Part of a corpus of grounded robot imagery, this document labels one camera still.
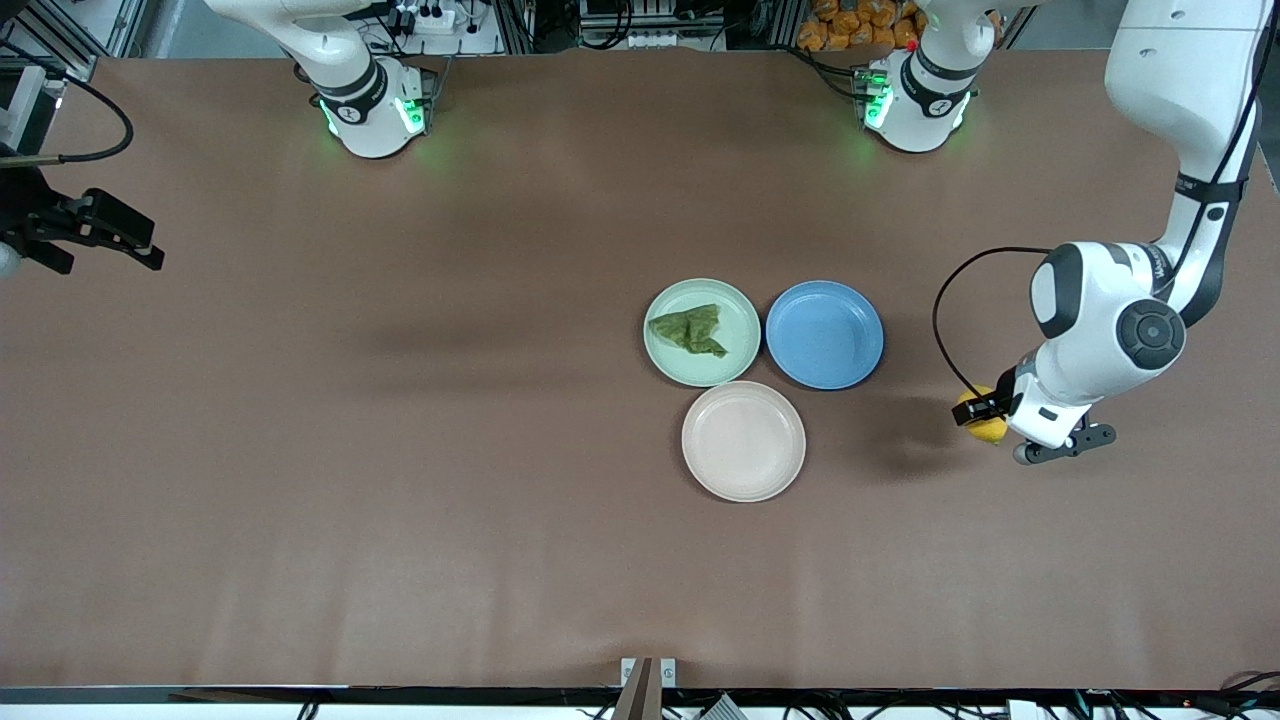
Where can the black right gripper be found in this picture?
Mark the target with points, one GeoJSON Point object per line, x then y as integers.
{"type": "Point", "coordinates": [22, 206]}

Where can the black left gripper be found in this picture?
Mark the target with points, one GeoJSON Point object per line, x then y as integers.
{"type": "Point", "coordinates": [990, 409]}

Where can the yellow lemon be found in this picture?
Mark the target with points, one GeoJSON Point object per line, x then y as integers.
{"type": "Point", "coordinates": [986, 432]}

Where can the green lettuce leaf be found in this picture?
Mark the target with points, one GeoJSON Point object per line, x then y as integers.
{"type": "Point", "coordinates": [695, 330]}

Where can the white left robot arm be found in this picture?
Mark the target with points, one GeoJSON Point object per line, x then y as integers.
{"type": "Point", "coordinates": [1100, 310]}

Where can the blue round plate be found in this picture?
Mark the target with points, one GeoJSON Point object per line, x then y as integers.
{"type": "Point", "coordinates": [824, 335]}

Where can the beige round plate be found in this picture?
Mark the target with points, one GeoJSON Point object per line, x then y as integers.
{"type": "Point", "coordinates": [743, 441]}

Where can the light green round plate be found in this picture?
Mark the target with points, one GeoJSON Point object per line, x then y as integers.
{"type": "Point", "coordinates": [735, 345]}

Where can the bag of oranges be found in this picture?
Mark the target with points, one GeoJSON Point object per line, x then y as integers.
{"type": "Point", "coordinates": [850, 25]}

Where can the white power strip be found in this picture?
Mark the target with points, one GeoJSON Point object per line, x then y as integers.
{"type": "Point", "coordinates": [428, 18]}

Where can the aluminium frame post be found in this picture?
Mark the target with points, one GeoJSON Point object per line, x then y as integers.
{"type": "Point", "coordinates": [60, 40]}

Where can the metal table edge bracket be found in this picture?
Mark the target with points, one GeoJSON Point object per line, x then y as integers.
{"type": "Point", "coordinates": [648, 680]}

